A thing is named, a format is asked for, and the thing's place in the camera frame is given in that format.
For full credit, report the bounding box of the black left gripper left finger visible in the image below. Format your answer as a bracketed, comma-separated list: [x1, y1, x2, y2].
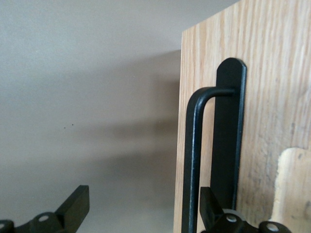
[0, 184, 90, 233]

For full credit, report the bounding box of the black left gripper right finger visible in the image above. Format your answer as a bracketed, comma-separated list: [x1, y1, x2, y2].
[199, 186, 291, 233]

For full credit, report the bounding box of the black metal drawer handle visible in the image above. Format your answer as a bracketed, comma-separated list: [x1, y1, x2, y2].
[181, 57, 248, 233]

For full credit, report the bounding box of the light wooden cabinet door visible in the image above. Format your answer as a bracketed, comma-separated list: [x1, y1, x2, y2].
[173, 0, 311, 233]

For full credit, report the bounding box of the table cover sheet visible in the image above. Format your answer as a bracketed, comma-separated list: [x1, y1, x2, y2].
[0, 0, 241, 233]

